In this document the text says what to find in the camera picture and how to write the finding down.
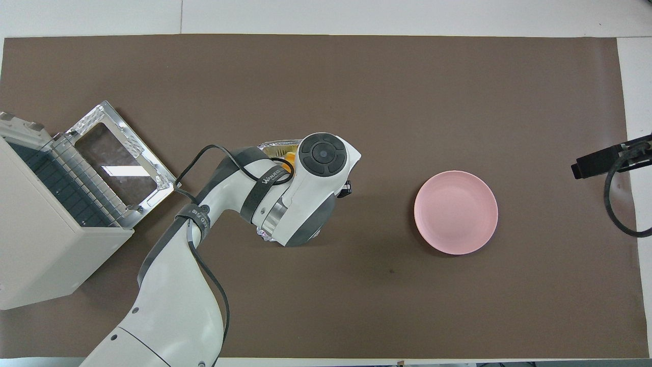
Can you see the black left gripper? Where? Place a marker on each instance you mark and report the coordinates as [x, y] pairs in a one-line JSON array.
[[344, 188]]

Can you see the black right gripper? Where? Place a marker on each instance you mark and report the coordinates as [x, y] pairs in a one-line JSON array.
[[636, 155]]

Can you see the sliced yellow bread loaf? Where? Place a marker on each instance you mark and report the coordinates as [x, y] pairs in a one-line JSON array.
[[288, 162]]

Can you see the aluminium foil baking tray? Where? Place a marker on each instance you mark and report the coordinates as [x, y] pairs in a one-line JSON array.
[[277, 148]]

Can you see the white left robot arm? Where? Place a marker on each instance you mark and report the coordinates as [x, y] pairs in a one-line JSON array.
[[163, 306]]

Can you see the glass oven door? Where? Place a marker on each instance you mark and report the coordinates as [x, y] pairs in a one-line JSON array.
[[117, 163]]

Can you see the cream toaster oven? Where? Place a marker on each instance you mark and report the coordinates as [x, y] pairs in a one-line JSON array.
[[41, 255]]

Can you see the brown table mat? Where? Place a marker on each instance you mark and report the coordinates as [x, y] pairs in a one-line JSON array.
[[407, 102]]

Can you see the pink round plate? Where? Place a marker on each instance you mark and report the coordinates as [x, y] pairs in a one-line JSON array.
[[456, 212]]

